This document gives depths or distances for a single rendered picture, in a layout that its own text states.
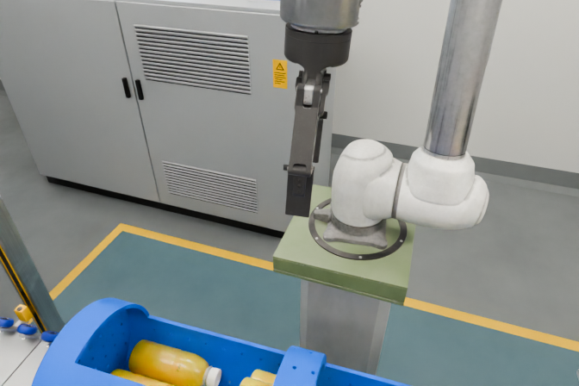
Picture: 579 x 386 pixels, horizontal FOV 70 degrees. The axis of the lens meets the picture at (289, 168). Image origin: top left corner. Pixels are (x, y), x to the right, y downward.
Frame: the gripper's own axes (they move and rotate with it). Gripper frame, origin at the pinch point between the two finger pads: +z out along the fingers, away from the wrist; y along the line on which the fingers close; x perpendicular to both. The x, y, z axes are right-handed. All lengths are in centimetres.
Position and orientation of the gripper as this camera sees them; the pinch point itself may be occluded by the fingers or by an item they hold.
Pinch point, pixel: (304, 177)
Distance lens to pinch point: 56.3
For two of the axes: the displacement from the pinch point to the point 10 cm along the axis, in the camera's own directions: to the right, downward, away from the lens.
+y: 1.4, -5.1, 8.5
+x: -9.9, -1.3, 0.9
